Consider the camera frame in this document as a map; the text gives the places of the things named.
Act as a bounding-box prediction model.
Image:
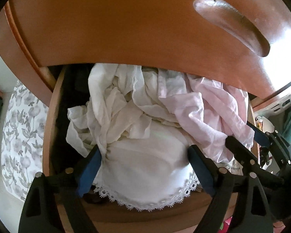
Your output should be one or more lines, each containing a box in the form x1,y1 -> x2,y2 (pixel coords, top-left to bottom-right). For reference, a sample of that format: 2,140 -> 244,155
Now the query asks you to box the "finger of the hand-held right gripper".
225,136 -> 285,187
246,121 -> 291,168

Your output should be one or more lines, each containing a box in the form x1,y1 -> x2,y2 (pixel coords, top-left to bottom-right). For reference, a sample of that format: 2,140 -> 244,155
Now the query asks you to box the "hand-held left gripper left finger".
18,145 -> 102,233

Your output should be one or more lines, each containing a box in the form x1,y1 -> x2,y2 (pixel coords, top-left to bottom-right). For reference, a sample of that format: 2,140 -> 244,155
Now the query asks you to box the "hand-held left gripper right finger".
187,145 -> 274,233

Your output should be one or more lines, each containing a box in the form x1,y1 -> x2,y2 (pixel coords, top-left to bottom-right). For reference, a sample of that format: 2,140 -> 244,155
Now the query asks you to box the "pink garment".
158,69 -> 255,163

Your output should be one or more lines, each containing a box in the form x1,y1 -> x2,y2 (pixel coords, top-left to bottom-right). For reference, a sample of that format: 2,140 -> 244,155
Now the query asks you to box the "white lace-trimmed underwear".
93,121 -> 202,211

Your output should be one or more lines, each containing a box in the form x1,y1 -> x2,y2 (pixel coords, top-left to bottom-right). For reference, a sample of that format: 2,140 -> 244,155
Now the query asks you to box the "cream crinkled garment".
67,63 -> 192,158

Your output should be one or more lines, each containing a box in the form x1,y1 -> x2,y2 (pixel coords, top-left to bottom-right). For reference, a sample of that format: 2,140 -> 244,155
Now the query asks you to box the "grey floral bed sheet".
1,80 -> 50,202

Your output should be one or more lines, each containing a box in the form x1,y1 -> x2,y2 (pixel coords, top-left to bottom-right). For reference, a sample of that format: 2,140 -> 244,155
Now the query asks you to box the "wooden nightstand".
3,0 -> 291,110

